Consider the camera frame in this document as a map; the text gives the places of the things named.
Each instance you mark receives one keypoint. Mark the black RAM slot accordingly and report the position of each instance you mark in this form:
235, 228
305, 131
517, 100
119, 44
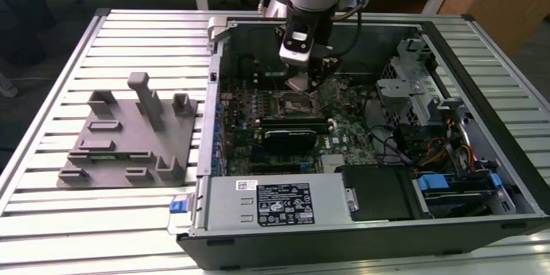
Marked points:
262, 86
262, 75
297, 125
325, 128
297, 122
262, 79
262, 82
297, 119

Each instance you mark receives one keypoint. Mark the black graphics card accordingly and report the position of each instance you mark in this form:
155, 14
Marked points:
290, 141

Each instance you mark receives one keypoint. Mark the grey parts rack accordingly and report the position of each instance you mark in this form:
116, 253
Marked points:
132, 146

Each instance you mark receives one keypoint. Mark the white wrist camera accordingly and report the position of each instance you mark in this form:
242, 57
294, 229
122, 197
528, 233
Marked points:
297, 56

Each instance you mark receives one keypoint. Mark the blue plastic latch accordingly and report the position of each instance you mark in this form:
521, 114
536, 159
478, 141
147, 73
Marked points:
178, 207

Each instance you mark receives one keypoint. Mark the black office chair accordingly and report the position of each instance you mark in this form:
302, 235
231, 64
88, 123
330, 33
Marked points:
26, 30

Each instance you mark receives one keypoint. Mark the CPU socket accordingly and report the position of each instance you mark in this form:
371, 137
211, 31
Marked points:
297, 107

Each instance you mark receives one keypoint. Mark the silver power supply unit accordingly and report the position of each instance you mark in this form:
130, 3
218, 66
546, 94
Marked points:
227, 197

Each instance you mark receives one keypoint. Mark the silver CPU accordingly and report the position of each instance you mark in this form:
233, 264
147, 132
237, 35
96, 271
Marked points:
297, 82

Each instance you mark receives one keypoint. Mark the black plastic shroud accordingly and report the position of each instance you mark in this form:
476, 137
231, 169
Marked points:
378, 191

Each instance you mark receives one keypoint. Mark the green motherboard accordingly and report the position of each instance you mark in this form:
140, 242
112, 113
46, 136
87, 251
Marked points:
347, 127

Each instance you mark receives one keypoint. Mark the silver chipset heatsink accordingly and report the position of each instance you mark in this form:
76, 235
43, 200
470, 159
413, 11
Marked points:
334, 163

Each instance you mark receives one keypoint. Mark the black PC case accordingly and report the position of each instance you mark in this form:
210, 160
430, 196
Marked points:
353, 249

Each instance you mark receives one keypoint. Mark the silver metal drive cage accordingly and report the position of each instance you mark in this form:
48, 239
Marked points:
395, 89

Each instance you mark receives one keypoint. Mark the blue disk carrier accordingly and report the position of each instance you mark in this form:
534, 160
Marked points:
431, 183

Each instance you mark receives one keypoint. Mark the green RAM stick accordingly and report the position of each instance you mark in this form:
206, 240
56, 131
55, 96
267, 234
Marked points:
107, 157

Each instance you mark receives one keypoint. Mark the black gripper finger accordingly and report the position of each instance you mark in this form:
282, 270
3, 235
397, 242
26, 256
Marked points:
318, 78
333, 67

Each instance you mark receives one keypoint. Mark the blue plastic tab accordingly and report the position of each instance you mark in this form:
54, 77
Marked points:
496, 181

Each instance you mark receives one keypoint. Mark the silver disk bay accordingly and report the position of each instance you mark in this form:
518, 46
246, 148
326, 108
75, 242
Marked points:
508, 205

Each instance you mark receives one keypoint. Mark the white chair leg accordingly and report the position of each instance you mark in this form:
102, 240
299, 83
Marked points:
6, 86

